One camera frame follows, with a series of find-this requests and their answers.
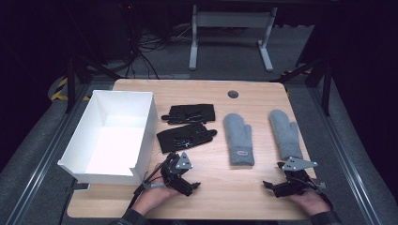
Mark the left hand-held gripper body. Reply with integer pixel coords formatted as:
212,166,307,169
160,151,193,191

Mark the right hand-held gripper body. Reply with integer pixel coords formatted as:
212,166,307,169
276,157,318,195

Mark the black glove with silver print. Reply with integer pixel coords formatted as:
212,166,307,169
156,122,218,154
161,103,216,125

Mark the white box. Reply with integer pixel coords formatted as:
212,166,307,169
57,89,159,187

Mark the person's left hand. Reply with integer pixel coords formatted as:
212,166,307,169
130,163,181,217

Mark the person's right hand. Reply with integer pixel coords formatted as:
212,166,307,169
287,190,331,217

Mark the plain grey mitten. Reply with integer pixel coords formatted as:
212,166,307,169
268,109,304,161

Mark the grey mitten with label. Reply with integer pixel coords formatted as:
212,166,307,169
222,112,255,167

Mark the black tripod stand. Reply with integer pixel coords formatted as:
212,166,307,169
64,54,121,114
270,55,333,117

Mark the yellow black floor tape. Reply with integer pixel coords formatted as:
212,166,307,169
51,78,92,101

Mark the right hand-held gripper cable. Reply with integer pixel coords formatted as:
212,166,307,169
313,179,334,209

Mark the hand-held gripper cable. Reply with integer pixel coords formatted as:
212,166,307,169
313,179,334,209
126,171,167,210

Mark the left hand-held gripper cable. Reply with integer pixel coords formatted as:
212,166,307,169
126,171,167,210

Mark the grey metal floor rail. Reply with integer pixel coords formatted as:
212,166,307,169
308,87,387,225
6,83,92,225

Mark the bundle of black floor cables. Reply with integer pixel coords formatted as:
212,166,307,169
118,3,195,80

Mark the white metal desk frame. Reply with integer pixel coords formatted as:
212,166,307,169
188,4,279,73

